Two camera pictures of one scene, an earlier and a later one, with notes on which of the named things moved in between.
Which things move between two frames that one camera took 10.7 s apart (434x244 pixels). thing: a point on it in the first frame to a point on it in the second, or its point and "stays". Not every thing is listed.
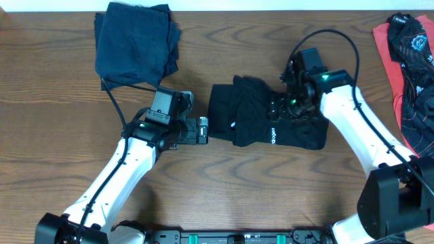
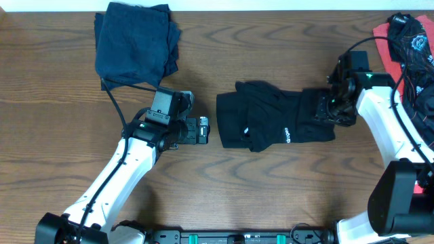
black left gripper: [197, 131] stays
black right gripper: [276, 110] to [323, 109]
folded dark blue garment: [135, 43] stays
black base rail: [237, 236] stays
